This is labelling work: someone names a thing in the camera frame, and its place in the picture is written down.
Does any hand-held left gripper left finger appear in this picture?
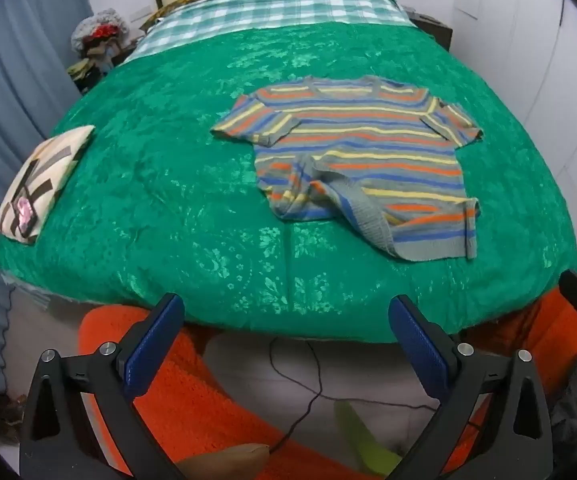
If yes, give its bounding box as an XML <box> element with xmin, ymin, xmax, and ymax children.
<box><xmin>19</xmin><ymin>292</ymin><xmax>186</xmax><ymax>480</ymax></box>

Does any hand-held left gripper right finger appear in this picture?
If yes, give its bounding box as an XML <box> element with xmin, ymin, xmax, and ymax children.
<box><xmin>388</xmin><ymin>295</ymin><xmax>554</xmax><ymax>480</ymax></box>

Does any striped knitted sweater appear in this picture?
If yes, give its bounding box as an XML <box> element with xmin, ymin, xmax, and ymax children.
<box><xmin>210</xmin><ymin>75</ymin><xmax>484</xmax><ymax>263</ymax></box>

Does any pile of clothes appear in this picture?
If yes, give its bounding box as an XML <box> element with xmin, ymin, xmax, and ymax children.
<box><xmin>67</xmin><ymin>8</ymin><xmax>130</xmax><ymax>92</ymax></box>

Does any orange fuzzy blanket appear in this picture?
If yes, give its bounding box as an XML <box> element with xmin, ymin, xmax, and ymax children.
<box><xmin>77</xmin><ymin>274</ymin><xmax>577</xmax><ymax>480</ymax></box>

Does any yellow-green plastic object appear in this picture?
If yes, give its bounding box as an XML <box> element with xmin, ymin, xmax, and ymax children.
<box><xmin>332</xmin><ymin>399</ymin><xmax>404</xmax><ymax>477</ymax></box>

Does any tan rounded object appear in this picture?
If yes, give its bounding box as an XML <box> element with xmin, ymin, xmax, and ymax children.
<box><xmin>174</xmin><ymin>443</ymin><xmax>272</xmax><ymax>480</ymax></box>

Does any green floral bedspread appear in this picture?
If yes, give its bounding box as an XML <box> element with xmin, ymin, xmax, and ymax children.
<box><xmin>0</xmin><ymin>21</ymin><xmax>577</xmax><ymax>345</ymax></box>

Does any patterned cream cushion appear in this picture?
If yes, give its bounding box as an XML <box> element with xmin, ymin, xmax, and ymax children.
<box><xmin>0</xmin><ymin>125</ymin><xmax>96</xmax><ymax>246</ymax></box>

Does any white wardrobe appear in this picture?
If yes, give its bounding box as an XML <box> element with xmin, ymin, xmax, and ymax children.
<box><xmin>451</xmin><ymin>0</ymin><xmax>577</xmax><ymax>266</ymax></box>

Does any grey-blue curtain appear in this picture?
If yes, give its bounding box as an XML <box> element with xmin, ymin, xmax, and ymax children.
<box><xmin>0</xmin><ymin>0</ymin><xmax>95</xmax><ymax>401</ymax></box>

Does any dark wooden nightstand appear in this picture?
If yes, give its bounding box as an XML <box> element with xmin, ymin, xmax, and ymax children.
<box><xmin>402</xmin><ymin>6</ymin><xmax>454</xmax><ymax>52</ymax></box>

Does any green checkered bed sheet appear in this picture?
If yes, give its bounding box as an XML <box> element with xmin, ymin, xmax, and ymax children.
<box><xmin>123</xmin><ymin>0</ymin><xmax>419</xmax><ymax>64</ymax></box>

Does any black cable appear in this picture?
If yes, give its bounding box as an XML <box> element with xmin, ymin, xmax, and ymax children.
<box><xmin>267</xmin><ymin>337</ymin><xmax>325</xmax><ymax>456</ymax></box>

